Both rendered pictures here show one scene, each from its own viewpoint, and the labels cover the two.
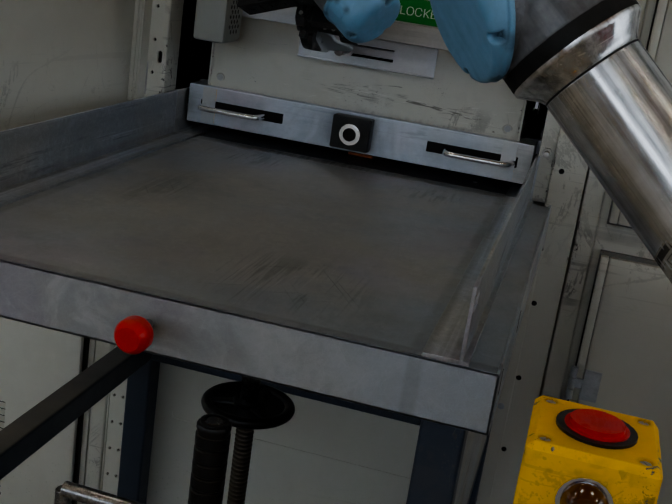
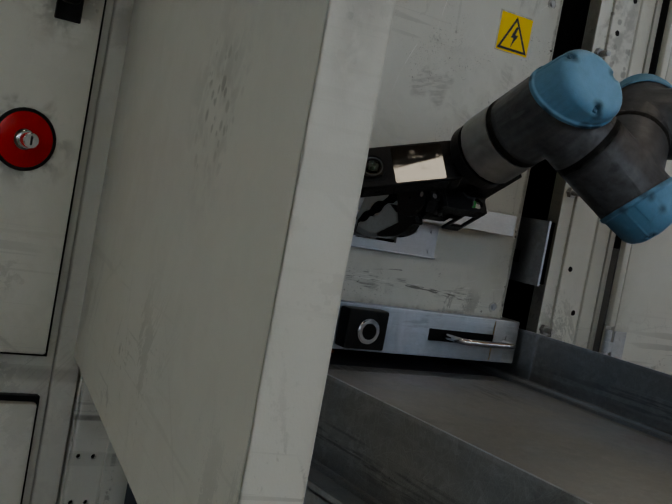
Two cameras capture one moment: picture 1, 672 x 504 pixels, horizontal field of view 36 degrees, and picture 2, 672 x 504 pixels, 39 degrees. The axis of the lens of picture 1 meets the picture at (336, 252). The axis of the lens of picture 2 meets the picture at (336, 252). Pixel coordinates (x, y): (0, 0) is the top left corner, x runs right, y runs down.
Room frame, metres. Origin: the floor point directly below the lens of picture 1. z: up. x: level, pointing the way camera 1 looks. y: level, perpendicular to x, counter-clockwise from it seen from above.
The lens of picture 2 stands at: (0.73, 0.88, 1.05)
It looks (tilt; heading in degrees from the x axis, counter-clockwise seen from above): 3 degrees down; 315
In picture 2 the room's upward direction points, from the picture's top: 10 degrees clockwise
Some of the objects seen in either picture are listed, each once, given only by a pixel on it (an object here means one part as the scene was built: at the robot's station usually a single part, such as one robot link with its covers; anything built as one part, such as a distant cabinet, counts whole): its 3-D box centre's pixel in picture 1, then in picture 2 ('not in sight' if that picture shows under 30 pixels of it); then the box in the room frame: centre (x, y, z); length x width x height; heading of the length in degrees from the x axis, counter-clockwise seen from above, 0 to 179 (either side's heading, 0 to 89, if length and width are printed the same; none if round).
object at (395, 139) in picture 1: (357, 130); (346, 323); (1.57, -0.01, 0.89); 0.54 x 0.05 x 0.06; 77
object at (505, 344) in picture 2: (477, 157); (480, 340); (1.49, -0.18, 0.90); 0.11 x 0.05 x 0.01; 77
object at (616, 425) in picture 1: (595, 432); not in sight; (0.59, -0.17, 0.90); 0.04 x 0.04 x 0.02
